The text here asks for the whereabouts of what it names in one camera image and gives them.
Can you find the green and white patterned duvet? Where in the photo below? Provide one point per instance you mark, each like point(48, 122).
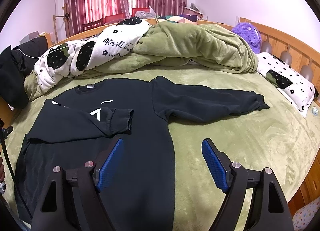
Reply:
point(133, 44)

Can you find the white patterned pillow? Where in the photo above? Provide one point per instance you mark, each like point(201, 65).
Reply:
point(296, 89)

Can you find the green plush bed sheet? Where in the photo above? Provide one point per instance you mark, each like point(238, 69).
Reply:
point(277, 137)

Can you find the dark navy sweatshirt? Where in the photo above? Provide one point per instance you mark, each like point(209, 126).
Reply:
point(77, 125)

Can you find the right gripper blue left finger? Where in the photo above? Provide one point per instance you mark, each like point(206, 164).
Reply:
point(107, 163)

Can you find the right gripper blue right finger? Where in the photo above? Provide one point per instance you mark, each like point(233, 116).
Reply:
point(218, 164)

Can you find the purple plush toy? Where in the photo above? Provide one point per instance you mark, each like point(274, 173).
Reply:
point(250, 34)

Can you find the wooden coat rack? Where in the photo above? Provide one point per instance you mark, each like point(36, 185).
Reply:
point(61, 24)

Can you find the black clothes pile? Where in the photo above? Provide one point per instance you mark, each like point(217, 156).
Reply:
point(16, 64)

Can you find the person's left hand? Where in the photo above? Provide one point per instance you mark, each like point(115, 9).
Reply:
point(2, 173)

